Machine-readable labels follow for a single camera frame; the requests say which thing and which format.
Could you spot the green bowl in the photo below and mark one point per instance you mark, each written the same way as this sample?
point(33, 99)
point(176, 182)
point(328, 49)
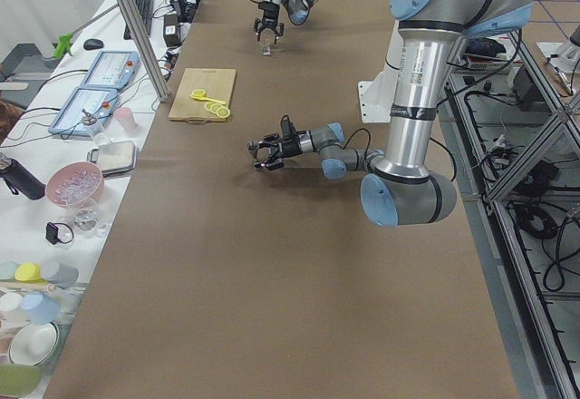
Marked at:
point(19, 380)

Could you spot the wine glass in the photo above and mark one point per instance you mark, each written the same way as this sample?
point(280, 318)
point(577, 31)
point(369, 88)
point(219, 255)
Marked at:
point(88, 217)

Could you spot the yellow plastic knife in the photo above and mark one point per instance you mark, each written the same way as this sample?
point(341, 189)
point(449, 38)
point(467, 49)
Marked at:
point(210, 99)

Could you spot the blue plastic cup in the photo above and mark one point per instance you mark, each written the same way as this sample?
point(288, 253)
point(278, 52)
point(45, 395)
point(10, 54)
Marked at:
point(40, 308)

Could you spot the metal tray scale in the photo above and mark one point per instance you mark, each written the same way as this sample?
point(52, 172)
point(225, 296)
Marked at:
point(114, 158)

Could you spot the pink bowl with ice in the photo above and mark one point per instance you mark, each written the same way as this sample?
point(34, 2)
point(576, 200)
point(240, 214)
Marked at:
point(75, 183)

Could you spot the grey plastic cup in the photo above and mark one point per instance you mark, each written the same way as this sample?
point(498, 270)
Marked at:
point(58, 273)

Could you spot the black computer mouse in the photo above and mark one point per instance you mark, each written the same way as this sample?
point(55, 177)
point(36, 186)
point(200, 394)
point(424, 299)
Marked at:
point(93, 44)

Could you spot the lower teach pendant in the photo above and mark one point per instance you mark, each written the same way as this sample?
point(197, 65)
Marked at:
point(100, 102)

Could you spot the pink plastic cup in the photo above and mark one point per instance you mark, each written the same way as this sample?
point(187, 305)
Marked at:
point(125, 118)

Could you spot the small clear glass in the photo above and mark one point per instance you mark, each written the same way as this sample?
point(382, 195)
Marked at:
point(266, 48)

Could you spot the upper teach pendant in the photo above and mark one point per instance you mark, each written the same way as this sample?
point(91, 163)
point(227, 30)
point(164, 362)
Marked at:
point(112, 69)

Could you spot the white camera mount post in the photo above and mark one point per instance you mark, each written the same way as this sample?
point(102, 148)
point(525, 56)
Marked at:
point(376, 95)

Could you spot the black bottle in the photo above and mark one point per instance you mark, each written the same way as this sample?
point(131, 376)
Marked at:
point(20, 180)

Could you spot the lemon slice on knife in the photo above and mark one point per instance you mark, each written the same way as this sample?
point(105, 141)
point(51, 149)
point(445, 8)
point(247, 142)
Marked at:
point(198, 94)

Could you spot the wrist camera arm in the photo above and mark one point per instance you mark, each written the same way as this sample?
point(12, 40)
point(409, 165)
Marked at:
point(288, 130)

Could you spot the wooden cutting board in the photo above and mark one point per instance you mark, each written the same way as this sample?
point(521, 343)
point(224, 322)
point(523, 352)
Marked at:
point(219, 84)

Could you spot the teach pendant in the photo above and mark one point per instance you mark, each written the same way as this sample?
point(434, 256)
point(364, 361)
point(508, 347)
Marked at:
point(100, 102)
point(112, 69)

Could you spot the yellow plastic cup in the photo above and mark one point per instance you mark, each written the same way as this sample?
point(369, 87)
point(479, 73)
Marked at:
point(28, 273)

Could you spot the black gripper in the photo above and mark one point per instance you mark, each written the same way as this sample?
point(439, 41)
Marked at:
point(290, 147)
point(268, 13)

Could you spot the black keyboard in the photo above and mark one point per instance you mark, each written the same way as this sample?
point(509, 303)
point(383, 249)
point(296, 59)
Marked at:
point(145, 12)

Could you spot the aluminium frame post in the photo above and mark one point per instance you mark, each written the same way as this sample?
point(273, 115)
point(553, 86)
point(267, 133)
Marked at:
point(145, 49)

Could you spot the steel jigger measuring cup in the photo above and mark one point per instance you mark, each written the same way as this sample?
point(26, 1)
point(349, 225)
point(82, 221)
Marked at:
point(253, 148)

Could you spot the white plate bowl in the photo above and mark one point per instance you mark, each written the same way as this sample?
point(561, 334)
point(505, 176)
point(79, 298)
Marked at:
point(33, 344)

